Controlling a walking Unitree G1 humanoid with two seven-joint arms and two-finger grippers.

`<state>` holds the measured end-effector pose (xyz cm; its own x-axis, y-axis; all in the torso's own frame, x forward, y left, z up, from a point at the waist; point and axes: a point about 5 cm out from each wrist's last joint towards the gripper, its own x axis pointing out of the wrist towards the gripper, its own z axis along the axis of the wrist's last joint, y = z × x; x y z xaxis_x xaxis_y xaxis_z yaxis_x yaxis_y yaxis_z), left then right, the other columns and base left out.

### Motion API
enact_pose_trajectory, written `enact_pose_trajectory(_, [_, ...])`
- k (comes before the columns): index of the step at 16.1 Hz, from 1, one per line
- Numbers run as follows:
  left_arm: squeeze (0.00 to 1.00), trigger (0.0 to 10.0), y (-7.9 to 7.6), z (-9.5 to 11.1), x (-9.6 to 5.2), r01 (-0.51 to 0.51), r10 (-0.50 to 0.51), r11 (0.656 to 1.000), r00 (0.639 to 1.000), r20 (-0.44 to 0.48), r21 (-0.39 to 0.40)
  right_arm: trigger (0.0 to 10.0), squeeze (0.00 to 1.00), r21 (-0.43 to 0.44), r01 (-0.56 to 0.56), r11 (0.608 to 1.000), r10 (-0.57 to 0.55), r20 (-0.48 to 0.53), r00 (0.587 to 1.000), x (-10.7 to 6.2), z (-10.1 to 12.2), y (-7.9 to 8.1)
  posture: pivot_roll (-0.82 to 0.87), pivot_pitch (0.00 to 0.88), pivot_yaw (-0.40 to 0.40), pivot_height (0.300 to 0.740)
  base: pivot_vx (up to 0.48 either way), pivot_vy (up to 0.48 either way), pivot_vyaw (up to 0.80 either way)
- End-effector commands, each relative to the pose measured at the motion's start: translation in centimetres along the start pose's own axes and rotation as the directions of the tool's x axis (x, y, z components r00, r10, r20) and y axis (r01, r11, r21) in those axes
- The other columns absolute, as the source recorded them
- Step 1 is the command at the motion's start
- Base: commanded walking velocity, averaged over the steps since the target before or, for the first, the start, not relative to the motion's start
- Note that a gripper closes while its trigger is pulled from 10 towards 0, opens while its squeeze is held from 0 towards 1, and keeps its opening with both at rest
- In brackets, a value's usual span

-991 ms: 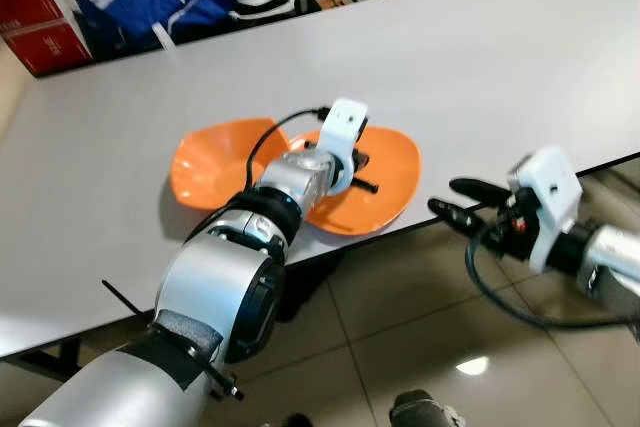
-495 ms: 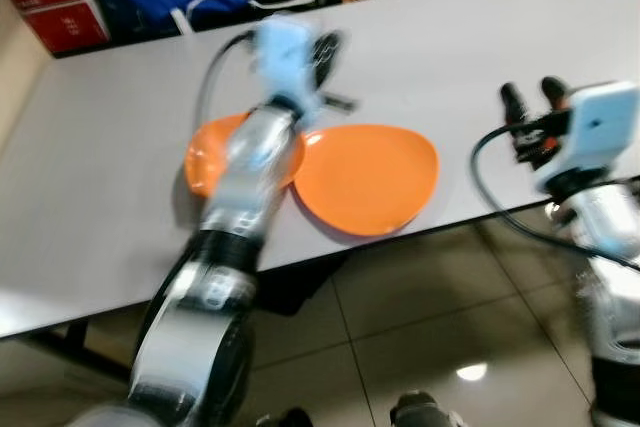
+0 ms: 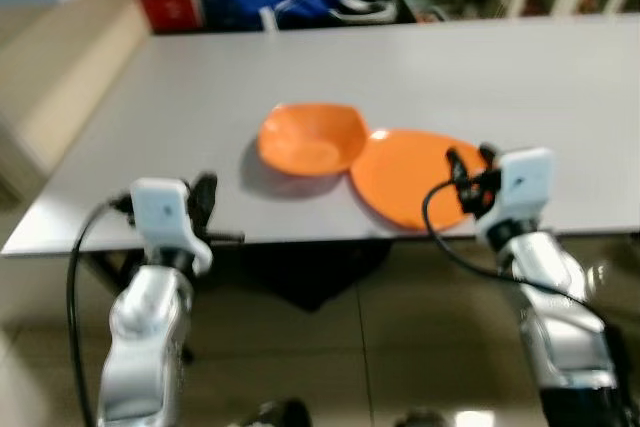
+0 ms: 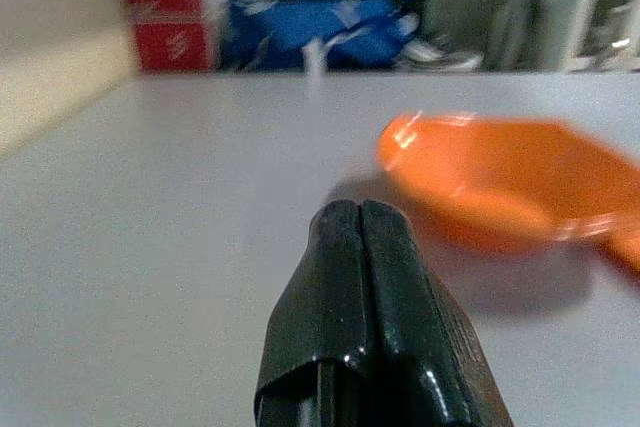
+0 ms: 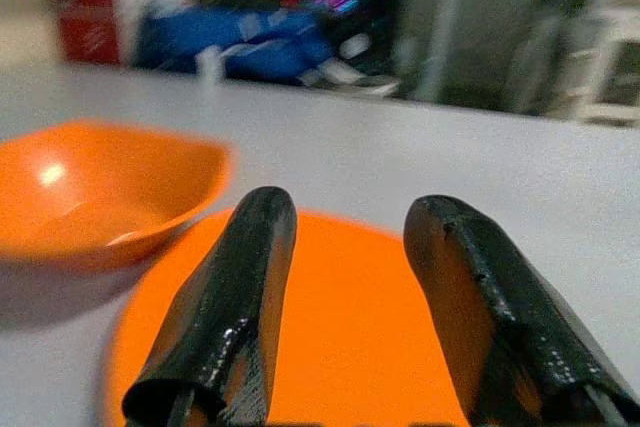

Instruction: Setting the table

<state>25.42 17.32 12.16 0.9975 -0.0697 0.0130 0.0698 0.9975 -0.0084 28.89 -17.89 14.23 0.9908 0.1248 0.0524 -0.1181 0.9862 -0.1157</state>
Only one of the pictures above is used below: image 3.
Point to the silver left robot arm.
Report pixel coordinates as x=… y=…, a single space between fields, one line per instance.
x=145 y=347

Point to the orange bowl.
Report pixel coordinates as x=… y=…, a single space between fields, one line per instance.
x=310 y=137

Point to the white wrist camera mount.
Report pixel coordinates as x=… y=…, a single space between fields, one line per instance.
x=522 y=182
x=160 y=207

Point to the orange plate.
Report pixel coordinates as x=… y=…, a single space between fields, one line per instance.
x=400 y=177

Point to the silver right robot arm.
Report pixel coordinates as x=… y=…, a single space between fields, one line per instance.
x=560 y=317

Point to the grey table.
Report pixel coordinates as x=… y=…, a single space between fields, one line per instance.
x=200 y=67

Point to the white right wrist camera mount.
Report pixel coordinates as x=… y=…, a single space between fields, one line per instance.
x=522 y=182

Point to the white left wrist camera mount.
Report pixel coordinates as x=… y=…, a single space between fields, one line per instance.
x=160 y=207

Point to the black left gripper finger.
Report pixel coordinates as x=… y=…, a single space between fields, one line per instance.
x=204 y=192

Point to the cream counter with white top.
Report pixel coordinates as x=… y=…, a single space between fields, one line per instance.
x=60 y=77

